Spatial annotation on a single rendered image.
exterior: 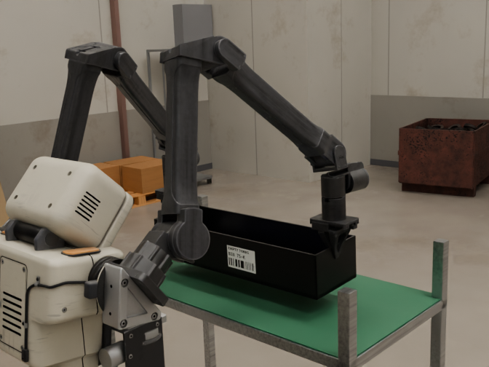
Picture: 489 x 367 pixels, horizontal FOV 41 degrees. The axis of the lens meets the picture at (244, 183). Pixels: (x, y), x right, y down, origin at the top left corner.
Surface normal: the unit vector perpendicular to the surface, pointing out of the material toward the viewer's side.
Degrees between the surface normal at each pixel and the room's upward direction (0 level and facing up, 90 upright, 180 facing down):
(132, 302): 90
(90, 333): 90
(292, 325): 0
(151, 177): 90
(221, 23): 90
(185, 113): 78
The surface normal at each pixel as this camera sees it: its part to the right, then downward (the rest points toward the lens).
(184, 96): 0.57, -0.06
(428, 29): -0.68, 0.18
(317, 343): -0.04, -0.98
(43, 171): -0.51, -0.52
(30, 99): 0.73, 0.11
